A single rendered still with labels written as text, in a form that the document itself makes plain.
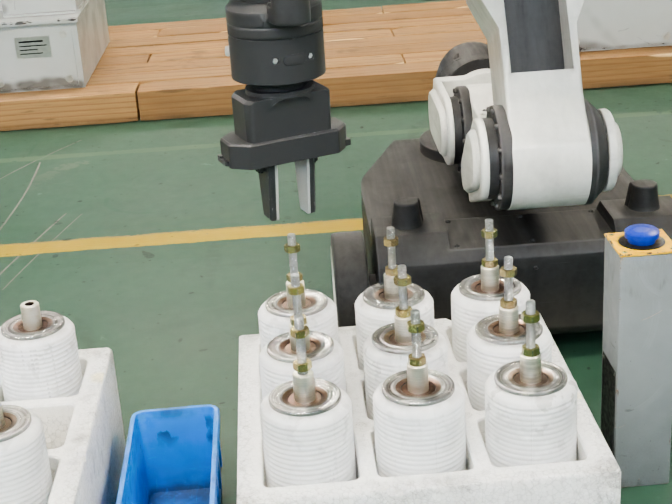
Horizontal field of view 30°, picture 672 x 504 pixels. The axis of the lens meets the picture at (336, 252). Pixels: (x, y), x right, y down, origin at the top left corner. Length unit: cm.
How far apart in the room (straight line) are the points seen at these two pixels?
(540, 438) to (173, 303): 101
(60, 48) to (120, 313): 130
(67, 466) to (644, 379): 68
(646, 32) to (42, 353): 226
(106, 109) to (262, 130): 214
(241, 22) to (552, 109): 64
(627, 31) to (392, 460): 225
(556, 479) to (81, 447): 51
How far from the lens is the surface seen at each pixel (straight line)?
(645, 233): 149
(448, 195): 209
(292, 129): 117
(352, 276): 180
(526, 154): 165
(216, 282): 224
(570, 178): 167
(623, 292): 149
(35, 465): 133
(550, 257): 183
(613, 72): 335
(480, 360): 141
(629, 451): 159
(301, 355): 128
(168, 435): 161
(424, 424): 128
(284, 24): 110
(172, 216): 258
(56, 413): 152
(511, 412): 130
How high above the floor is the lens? 88
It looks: 22 degrees down
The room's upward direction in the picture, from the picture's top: 4 degrees counter-clockwise
